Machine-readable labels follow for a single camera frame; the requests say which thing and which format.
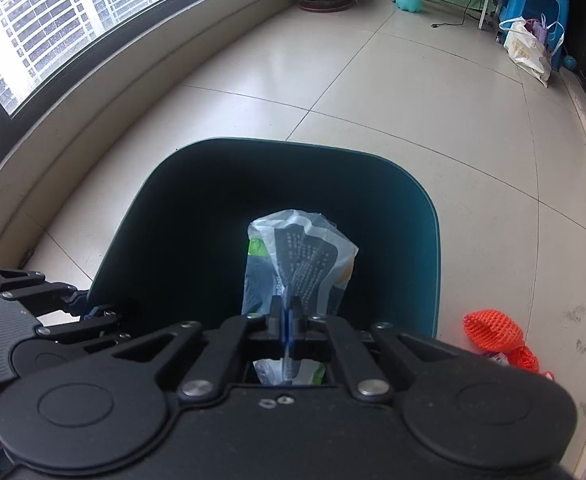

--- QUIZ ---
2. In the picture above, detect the small blue ball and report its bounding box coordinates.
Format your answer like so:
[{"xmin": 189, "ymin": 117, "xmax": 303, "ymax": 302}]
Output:
[{"xmin": 563, "ymin": 55, "xmax": 577, "ymax": 70}]

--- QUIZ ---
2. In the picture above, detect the white shopping bag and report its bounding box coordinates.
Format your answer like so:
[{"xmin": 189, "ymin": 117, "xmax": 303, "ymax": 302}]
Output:
[{"xmin": 499, "ymin": 14, "xmax": 565, "ymax": 88}]

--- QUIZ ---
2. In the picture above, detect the black power cable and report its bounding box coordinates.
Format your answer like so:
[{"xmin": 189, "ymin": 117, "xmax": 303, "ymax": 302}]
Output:
[{"xmin": 429, "ymin": 0, "xmax": 480, "ymax": 32}]

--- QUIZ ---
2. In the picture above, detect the orange foam fruit net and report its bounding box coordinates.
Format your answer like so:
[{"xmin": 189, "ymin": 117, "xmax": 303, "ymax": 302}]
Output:
[{"xmin": 462, "ymin": 309, "xmax": 524, "ymax": 353}]

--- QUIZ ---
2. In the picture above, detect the red plastic bag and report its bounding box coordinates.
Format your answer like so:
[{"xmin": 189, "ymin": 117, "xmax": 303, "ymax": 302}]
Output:
[{"xmin": 506, "ymin": 344, "xmax": 555, "ymax": 382}]

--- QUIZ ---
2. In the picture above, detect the white green plastic bag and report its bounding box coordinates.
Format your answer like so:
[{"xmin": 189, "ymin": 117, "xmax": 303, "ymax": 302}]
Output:
[{"xmin": 242, "ymin": 209, "xmax": 359, "ymax": 386}]

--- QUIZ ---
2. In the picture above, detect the blue plastic stool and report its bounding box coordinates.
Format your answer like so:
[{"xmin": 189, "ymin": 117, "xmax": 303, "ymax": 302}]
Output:
[{"xmin": 500, "ymin": 0, "xmax": 570, "ymax": 51}]

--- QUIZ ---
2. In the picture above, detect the dark teal trash bin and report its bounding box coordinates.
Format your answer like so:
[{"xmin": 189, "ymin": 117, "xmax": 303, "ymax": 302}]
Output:
[{"xmin": 87, "ymin": 139, "xmax": 440, "ymax": 337}]

